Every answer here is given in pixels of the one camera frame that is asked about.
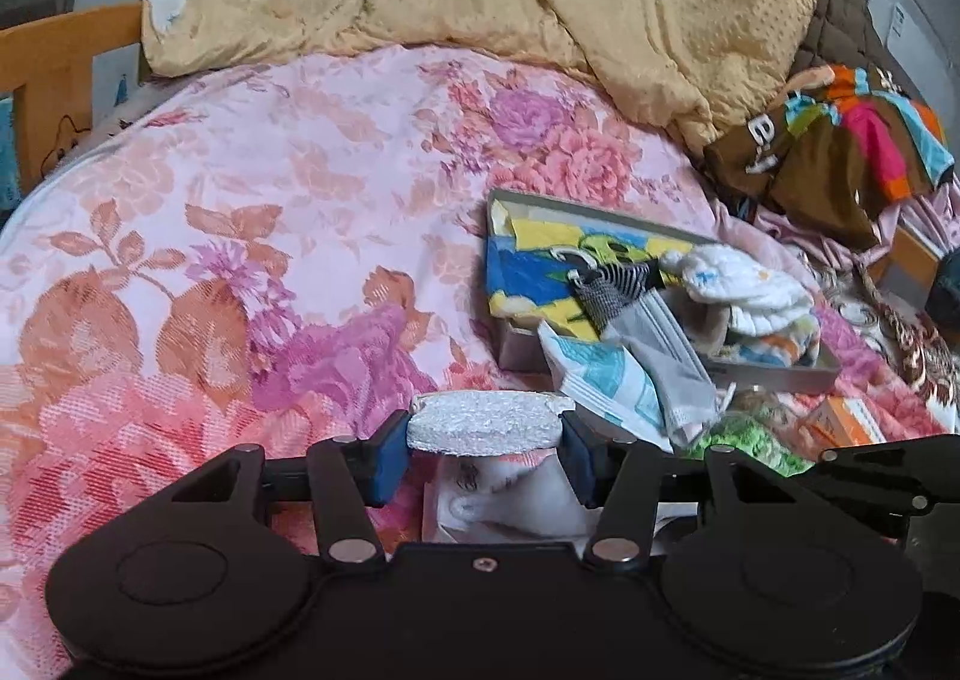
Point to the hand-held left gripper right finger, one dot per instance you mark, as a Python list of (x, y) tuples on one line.
[(585, 459)]

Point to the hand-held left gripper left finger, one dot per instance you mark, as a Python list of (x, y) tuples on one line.
[(386, 459)]

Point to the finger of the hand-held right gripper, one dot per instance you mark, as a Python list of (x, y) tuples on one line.
[(900, 459), (911, 511)]

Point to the white and blue packet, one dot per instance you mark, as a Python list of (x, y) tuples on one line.
[(600, 380)]

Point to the white cotton pad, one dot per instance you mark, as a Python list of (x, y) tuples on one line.
[(484, 425)]

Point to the grey cloth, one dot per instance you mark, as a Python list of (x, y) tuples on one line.
[(660, 365)]

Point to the grey cardboard box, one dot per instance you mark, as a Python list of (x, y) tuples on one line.
[(787, 376)]

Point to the navy striped sock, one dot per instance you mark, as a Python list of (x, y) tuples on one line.
[(600, 298)]

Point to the white sock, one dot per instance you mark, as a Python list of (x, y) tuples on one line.
[(750, 290)]

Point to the orange and white carton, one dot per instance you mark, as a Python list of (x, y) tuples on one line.
[(844, 421)]

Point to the jar of green paper stars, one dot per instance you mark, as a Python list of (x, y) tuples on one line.
[(739, 436)]

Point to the pale pink cloth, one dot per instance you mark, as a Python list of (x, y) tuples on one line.
[(915, 211)]

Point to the pink floral bedspread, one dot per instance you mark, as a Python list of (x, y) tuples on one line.
[(225, 238)]

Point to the brown multicolour striped garment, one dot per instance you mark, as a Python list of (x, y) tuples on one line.
[(817, 170)]

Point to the brown quilted blanket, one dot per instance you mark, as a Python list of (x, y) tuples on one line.
[(832, 20)]

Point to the white printed cloth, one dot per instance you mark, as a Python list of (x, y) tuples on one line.
[(161, 13)]

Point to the wooden side rail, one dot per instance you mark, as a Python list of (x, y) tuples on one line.
[(907, 264)]

